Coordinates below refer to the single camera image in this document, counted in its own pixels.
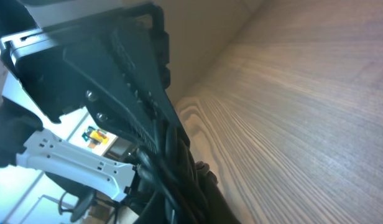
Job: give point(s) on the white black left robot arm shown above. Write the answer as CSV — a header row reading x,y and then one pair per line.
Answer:
x,y
162,186

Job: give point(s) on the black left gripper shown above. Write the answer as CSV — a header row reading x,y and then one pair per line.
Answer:
x,y
114,63

